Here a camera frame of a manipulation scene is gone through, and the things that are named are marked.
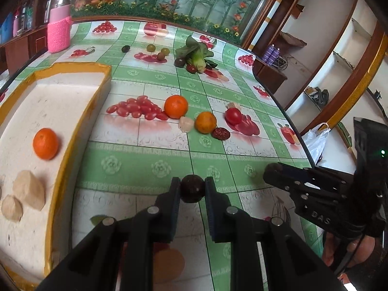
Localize rice cake piece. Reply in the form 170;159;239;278
13;170;46;210

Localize white plastic bag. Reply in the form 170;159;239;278
301;123;333;168

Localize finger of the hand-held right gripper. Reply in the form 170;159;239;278
277;162;356;187
285;182;344;208

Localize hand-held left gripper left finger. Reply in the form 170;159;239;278
36;176;182;291

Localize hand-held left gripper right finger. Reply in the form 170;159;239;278
204;176;349;291

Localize dark tools on shelf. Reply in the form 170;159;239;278
305;86;330;107

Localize white foam box yellow rim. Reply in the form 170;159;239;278
0;62;113;289

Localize blue container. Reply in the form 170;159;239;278
0;12;14;45

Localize red tomato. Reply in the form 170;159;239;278
225;108;243;125

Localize person's right hand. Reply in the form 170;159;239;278
321;233;388;276

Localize orange mandarin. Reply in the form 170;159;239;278
33;128;59;161
164;95;189;119
194;112;218;134

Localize round rice cake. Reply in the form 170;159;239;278
1;195;24;222

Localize jar with pink knitted sleeve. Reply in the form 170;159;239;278
47;0;73;54

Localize low wooden cabinet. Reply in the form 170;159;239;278
252;57;287;95

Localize brown woven basket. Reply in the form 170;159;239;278
279;30;307;48

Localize green bok choy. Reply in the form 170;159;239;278
175;35;219;73

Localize pink bottle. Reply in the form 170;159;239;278
12;9;22;37

